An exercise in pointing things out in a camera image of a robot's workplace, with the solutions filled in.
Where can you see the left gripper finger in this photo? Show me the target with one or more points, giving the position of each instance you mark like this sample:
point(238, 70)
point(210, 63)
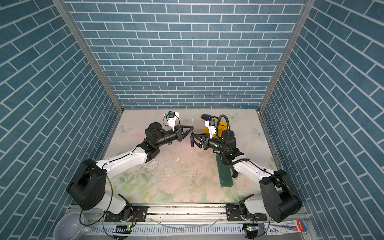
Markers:
point(183, 127)
point(185, 134)

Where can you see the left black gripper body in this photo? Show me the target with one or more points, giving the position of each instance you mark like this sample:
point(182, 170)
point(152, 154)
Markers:
point(169, 138)

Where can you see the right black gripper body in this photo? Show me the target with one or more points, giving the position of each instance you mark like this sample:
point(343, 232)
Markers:
point(213, 144)

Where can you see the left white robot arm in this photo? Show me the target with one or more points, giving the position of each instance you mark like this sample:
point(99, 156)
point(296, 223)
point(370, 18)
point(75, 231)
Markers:
point(88, 185)

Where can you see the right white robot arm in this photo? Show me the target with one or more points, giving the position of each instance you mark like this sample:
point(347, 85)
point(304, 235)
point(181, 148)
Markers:
point(279, 199)

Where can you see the yellow plastic bin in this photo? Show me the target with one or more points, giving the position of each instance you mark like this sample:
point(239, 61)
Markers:
point(220, 128)

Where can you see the black blue utility knife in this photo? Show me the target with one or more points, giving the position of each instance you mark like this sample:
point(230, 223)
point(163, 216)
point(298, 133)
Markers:
point(207, 117)

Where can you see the green rectangular case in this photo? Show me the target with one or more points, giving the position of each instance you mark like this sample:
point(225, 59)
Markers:
point(225, 175)

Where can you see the white red toothpaste box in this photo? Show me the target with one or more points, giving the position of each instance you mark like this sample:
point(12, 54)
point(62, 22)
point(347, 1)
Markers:
point(283, 228)

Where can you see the white plastic bowl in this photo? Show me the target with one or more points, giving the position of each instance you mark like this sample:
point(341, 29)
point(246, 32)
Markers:
point(70, 228)

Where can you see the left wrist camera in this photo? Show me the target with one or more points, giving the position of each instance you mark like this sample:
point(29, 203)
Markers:
point(170, 119)

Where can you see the aluminium mounting rail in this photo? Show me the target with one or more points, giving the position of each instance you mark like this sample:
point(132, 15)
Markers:
point(202, 213)

